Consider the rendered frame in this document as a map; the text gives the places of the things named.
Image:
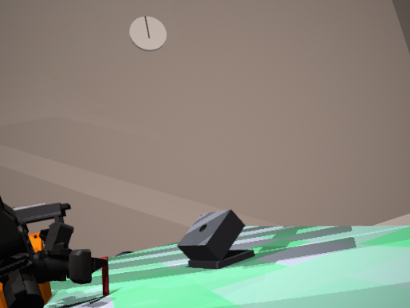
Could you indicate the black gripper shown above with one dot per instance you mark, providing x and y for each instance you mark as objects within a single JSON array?
[{"x": 77, "y": 266}]

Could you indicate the dark red peg with grey band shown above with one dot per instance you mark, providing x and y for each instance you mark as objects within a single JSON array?
[{"x": 105, "y": 278}]

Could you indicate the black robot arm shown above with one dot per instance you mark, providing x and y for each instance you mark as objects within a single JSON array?
[{"x": 16, "y": 257}]

